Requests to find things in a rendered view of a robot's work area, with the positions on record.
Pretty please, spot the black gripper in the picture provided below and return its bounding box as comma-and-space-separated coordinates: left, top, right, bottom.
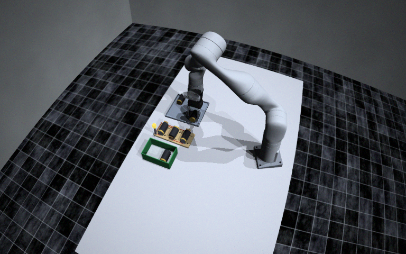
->
182, 83, 204, 119

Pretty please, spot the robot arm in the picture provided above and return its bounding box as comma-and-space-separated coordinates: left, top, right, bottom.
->
184, 31, 287, 163

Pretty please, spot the green open-top box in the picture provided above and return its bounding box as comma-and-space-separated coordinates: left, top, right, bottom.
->
141, 138, 177, 169

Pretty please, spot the black battery with gold end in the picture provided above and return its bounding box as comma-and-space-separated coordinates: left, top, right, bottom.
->
169, 126, 179, 138
189, 110, 197, 122
177, 94, 185, 105
160, 149, 171, 162
181, 130, 191, 143
158, 122, 169, 134

